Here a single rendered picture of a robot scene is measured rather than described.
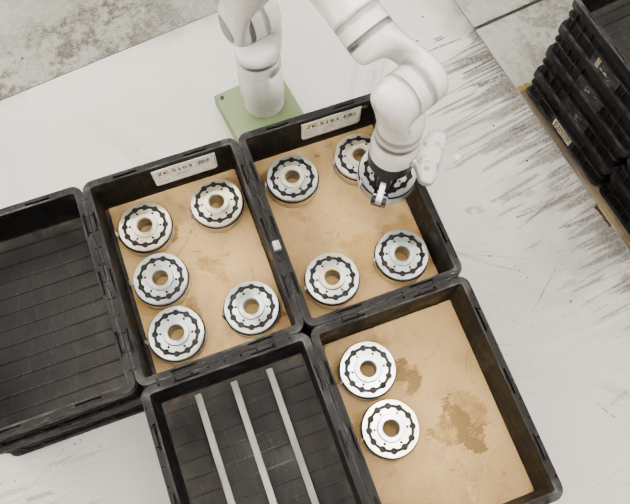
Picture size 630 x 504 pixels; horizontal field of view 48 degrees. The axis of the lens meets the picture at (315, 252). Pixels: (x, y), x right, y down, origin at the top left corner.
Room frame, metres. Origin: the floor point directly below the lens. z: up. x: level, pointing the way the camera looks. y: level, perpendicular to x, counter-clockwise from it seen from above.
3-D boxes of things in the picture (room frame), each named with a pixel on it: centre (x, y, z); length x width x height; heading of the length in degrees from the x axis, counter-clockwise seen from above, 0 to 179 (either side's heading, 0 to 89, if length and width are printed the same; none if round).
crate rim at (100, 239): (0.40, 0.22, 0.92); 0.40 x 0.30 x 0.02; 23
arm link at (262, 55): (0.84, 0.14, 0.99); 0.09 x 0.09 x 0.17; 37
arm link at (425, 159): (0.52, -0.13, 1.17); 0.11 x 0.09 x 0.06; 76
